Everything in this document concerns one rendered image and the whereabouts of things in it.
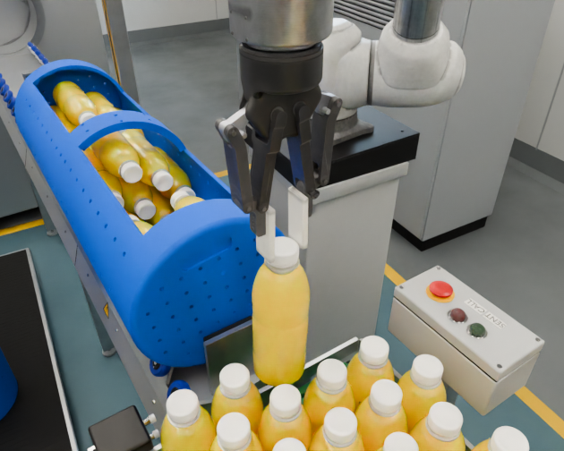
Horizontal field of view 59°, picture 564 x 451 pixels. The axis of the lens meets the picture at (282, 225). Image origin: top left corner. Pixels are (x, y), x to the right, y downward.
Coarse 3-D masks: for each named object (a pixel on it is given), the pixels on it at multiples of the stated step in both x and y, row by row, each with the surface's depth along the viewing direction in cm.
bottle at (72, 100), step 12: (60, 84) 126; (72, 84) 126; (60, 96) 123; (72, 96) 120; (84, 96) 121; (60, 108) 124; (72, 108) 117; (84, 108) 117; (96, 108) 120; (72, 120) 118
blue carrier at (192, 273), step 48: (48, 96) 132; (48, 144) 105; (96, 192) 85; (96, 240) 81; (144, 240) 72; (192, 240) 70; (240, 240) 75; (144, 288) 69; (192, 288) 74; (240, 288) 80; (144, 336) 74; (192, 336) 80
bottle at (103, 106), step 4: (88, 92) 132; (92, 92) 132; (96, 92) 133; (88, 96) 131; (92, 96) 130; (96, 96) 130; (100, 96) 131; (92, 100) 128; (96, 100) 128; (100, 100) 128; (104, 100) 128; (96, 104) 126; (100, 104) 126; (104, 104) 126; (108, 104) 127; (100, 108) 124; (104, 108) 124; (108, 108) 124; (112, 108) 124; (100, 112) 123; (104, 112) 123
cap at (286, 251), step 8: (280, 240) 59; (288, 240) 59; (280, 248) 57; (288, 248) 58; (296, 248) 57; (280, 256) 56; (288, 256) 56; (296, 256) 57; (272, 264) 57; (280, 264) 57; (288, 264) 57
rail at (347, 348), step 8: (344, 344) 86; (352, 344) 86; (328, 352) 84; (336, 352) 84; (344, 352) 86; (352, 352) 88; (320, 360) 83; (304, 368) 82; (312, 368) 83; (304, 376) 83; (296, 384) 82; (264, 392) 78; (264, 400) 79; (160, 448) 70
